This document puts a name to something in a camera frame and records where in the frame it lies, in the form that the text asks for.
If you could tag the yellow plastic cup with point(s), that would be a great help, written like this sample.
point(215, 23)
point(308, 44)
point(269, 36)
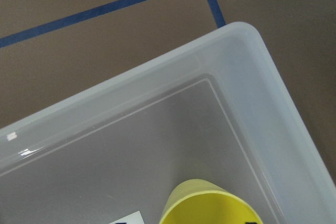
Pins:
point(199, 201)

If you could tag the clear plastic storage box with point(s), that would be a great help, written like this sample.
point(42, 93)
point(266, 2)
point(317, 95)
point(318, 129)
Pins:
point(215, 109)

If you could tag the white box label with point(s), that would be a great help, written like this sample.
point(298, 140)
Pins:
point(133, 218)

